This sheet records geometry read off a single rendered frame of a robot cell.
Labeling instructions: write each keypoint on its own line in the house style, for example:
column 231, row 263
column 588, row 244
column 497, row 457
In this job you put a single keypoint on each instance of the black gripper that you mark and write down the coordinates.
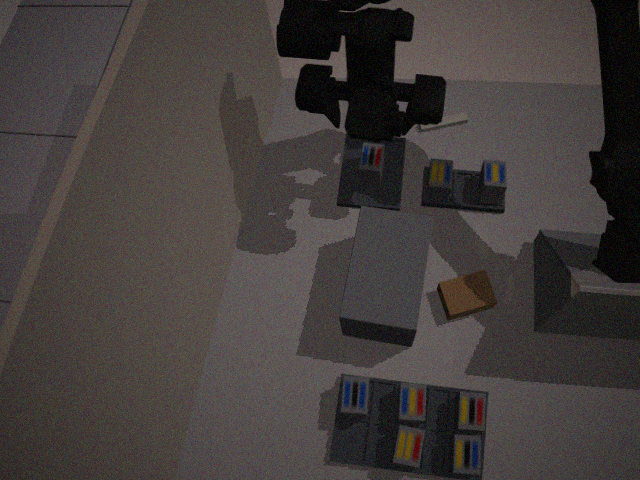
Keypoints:
column 317, row 92

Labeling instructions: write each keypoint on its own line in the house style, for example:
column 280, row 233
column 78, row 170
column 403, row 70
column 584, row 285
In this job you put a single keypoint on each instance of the brown rectangular block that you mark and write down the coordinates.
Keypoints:
column 466, row 295

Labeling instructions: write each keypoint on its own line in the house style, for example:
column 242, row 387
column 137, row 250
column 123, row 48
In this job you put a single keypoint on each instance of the beige flat wall panel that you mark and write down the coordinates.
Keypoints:
column 105, row 341

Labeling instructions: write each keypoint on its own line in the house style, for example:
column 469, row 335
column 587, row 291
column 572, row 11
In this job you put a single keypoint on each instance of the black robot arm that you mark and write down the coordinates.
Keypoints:
column 311, row 29

